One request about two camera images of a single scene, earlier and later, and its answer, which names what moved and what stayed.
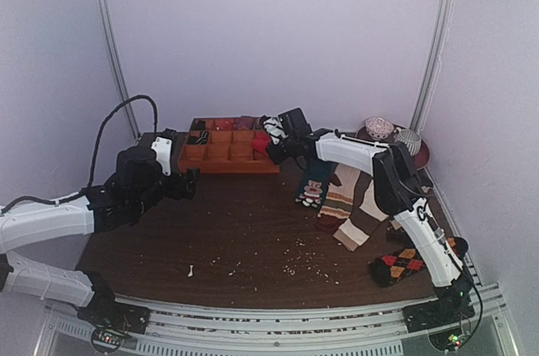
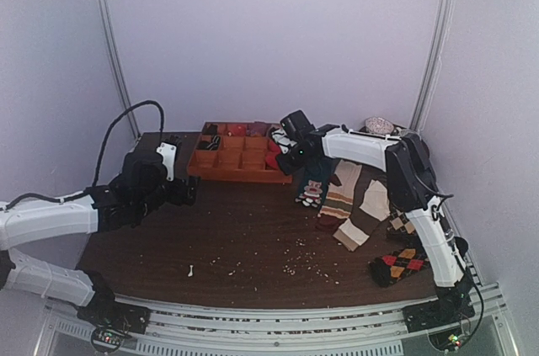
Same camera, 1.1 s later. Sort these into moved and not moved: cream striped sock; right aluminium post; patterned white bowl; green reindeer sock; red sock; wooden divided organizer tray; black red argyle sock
Moved: red sock; wooden divided organizer tray
Not moved: black red argyle sock; right aluminium post; green reindeer sock; patterned white bowl; cream striped sock
